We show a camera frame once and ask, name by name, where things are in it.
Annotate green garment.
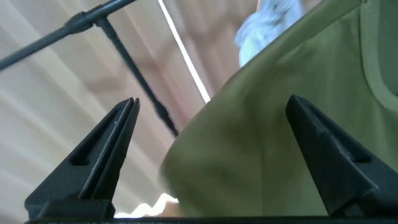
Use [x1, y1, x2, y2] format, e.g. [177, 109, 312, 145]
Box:
[159, 0, 398, 218]

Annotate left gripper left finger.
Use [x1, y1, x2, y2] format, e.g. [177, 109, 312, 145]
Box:
[24, 96, 141, 218]

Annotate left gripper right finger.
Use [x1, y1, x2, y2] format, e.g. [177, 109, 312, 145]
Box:
[285, 93, 398, 218]

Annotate beige curtain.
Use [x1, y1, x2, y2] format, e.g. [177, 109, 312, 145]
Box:
[0, 0, 324, 218]

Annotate pale grey shorts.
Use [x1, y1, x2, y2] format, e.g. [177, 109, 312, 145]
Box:
[234, 0, 305, 68]

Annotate black clothes rack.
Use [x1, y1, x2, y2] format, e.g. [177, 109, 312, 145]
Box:
[0, 0, 180, 138]

